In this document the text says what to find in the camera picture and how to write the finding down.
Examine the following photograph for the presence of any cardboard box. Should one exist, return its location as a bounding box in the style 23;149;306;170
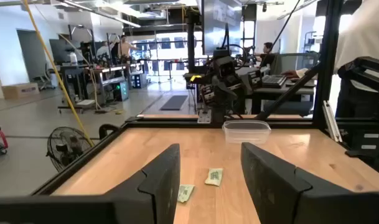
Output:
1;82;40;100

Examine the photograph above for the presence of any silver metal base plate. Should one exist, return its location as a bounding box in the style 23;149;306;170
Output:
197;108;212;124

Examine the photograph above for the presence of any large dark monitor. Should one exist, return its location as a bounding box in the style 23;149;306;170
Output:
201;0;243;57

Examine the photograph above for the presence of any black frame handle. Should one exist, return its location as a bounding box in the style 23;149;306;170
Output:
98;123;120;140

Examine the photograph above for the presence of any banknote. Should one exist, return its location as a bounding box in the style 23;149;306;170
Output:
204;167;223;187

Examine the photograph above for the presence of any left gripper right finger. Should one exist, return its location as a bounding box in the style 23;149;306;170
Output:
240;142;360;224

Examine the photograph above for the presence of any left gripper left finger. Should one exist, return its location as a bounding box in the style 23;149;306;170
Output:
105;143;181;224

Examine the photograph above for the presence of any white green sweetener packet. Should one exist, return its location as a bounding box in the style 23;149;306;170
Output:
177;184;195;203

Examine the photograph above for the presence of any clear plastic container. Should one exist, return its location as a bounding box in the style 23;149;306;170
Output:
222;119;272;144

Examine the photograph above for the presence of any grey desk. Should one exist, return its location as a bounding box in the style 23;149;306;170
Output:
245;67;316;114

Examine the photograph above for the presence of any black table frame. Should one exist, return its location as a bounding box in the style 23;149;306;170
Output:
32;115;379;197

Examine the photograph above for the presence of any metal workbench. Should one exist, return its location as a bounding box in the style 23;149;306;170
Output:
57;62;139;114

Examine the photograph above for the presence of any white aluminium extrusion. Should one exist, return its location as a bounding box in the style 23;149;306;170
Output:
321;100;344;143

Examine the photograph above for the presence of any thick yellow cable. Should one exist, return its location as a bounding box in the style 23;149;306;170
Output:
22;0;95;147

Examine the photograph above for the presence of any person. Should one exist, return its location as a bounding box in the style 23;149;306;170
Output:
282;0;379;119
254;42;282;75
95;40;113;60
117;34;140;65

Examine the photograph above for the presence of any computer tower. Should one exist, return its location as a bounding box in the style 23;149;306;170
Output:
113;80;130;102

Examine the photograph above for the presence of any black equipment rack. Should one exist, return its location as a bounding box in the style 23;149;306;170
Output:
338;56;379;177

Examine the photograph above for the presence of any black floor mat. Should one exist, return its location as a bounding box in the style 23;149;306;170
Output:
159;95;189;111

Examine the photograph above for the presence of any black upright post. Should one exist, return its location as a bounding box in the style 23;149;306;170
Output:
312;0;345;125

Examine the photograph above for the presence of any black floor fan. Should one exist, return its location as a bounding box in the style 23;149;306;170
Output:
45;126;94;174

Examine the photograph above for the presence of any black diagonal brace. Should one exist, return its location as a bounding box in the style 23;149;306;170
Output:
254;63;321;121

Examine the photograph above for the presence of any black keyboard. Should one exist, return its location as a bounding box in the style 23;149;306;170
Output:
261;74;288;89

